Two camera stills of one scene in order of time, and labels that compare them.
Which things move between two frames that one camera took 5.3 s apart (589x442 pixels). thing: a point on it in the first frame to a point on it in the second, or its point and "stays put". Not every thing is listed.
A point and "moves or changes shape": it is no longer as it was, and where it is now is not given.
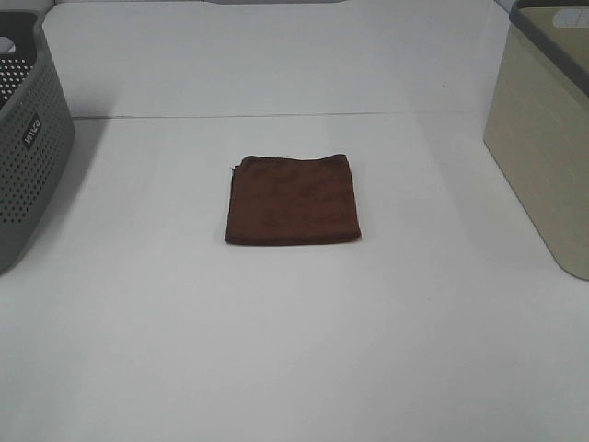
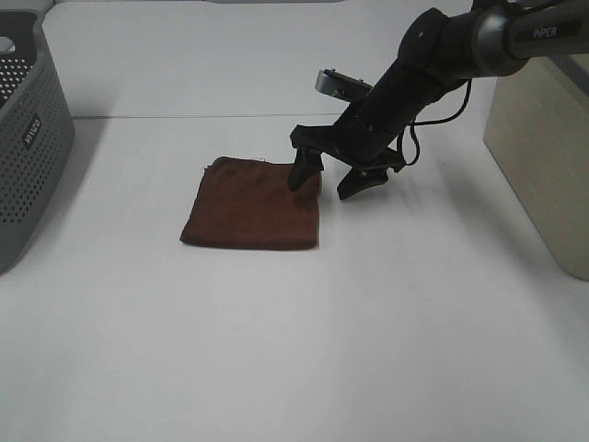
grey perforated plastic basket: (37, 132) stays put
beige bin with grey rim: (537, 119) stays put
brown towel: (292, 201) moves or changes shape
